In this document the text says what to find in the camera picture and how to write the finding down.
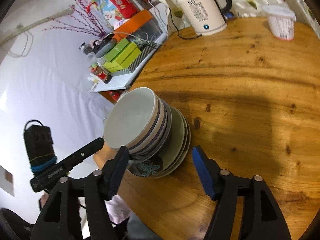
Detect white plastic tub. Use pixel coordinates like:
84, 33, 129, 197
262, 4, 296, 41

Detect red jar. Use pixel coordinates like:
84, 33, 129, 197
91, 66, 112, 84

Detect purple dried branches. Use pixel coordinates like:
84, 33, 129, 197
43, 0, 107, 38

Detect grey plate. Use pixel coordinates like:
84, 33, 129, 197
150, 107, 187, 177
158, 118, 191, 178

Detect chevron pattern box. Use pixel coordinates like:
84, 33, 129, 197
111, 44, 158, 76

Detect black kettle cable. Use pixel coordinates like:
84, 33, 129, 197
168, 7, 203, 41

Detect grey top plate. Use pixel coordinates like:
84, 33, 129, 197
150, 107, 187, 177

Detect white electric kettle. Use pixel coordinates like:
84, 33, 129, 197
176, 0, 232, 36

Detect white shelf board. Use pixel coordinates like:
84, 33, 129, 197
90, 33, 167, 92

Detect left human hand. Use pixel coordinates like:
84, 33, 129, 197
39, 192, 49, 211

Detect white blue-rimmed bowl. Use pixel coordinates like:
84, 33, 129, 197
129, 98, 172, 165
104, 87, 159, 150

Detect lime green box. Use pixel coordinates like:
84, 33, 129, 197
103, 42, 141, 73

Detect orange lid container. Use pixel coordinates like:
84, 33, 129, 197
114, 10, 163, 44

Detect red snack bag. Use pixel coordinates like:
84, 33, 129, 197
86, 0, 139, 29

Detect dark patterned plate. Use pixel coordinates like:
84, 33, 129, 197
127, 155, 163, 177

